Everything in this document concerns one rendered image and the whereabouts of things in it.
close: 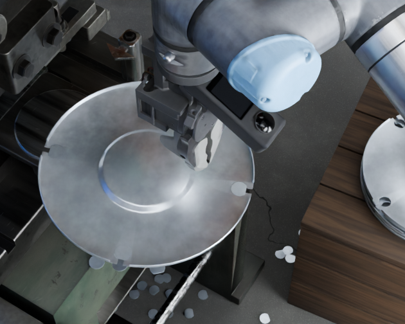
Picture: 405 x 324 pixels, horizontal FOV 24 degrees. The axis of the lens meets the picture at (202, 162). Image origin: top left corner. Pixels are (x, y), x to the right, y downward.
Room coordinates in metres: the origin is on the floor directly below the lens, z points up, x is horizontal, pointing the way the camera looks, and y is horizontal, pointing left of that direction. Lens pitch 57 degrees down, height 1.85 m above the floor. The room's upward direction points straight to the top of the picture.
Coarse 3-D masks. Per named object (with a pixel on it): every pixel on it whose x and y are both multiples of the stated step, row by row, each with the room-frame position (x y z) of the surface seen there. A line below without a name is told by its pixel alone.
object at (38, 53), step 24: (0, 0) 0.77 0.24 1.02; (24, 0) 0.80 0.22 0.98; (48, 0) 0.84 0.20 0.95; (0, 24) 0.74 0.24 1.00; (24, 24) 0.77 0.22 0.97; (48, 24) 0.79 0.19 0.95; (0, 48) 0.73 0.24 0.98; (24, 48) 0.75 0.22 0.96; (48, 48) 0.78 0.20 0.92; (0, 72) 0.73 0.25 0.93; (24, 72) 0.72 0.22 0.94
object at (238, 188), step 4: (232, 184) 0.66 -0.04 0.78; (236, 184) 0.66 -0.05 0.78; (240, 184) 0.66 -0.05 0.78; (244, 184) 0.66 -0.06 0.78; (232, 188) 0.65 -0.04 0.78; (236, 188) 0.65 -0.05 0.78; (240, 188) 0.65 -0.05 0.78; (244, 188) 0.65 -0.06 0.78; (232, 192) 0.65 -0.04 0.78; (236, 192) 0.65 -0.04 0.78; (240, 192) 0.65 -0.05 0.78; (244, 192) 0.65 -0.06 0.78
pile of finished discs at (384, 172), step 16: (384, 128) 1.03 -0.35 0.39; (400, 128) 1.04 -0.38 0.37; (368, 144) 0.99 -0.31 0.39; (384, 144) 0.99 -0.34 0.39; (400, 144) 0.99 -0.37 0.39; (368, 160) 0.95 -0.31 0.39; (384, 160) 0.95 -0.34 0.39; (400, 160) 0.95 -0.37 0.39; (368, 176) 0.92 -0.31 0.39; (384, 176) 0.92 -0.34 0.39; (400, 176) 0.92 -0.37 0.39; (368, 192) 0.88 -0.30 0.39; (384, 192) 0.88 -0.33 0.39; (400, 192) 0.88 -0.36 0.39; (384, 208) 0.85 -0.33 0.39; (400, 208) 0.85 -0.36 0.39; (384, 224) 0.83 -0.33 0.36; (400, 224) 0.81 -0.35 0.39
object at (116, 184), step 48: (96, 96) 0.80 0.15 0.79; (48, 144) 0.72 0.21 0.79; (96, 144) 0.72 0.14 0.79; (144, 144) 0.72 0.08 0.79; (240, 144) 0.72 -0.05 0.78; (48, 192) 0.64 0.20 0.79; (96, 192) 0.64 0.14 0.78; (144, 192) 0.64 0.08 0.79; (192, 192) 0.65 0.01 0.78; (96, 240) 0.57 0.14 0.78; (144, 240) 0.57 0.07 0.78; (192, 240) 0.57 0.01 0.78
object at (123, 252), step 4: (116, 248) 0.56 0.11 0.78; (120, 248) 0.56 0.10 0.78; (124, 248) 0.56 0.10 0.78; (128, 248) 0.56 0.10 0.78; (116, 252) 0.56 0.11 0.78; (120, 252) 0.56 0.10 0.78; (124, 252) 0.56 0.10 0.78; (128, 252) 0.56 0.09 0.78; (116, 256) 0.55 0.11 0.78; (120, 256) 0.55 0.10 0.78; (124, 256) 0.55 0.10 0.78; (128, 256) 0.55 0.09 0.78
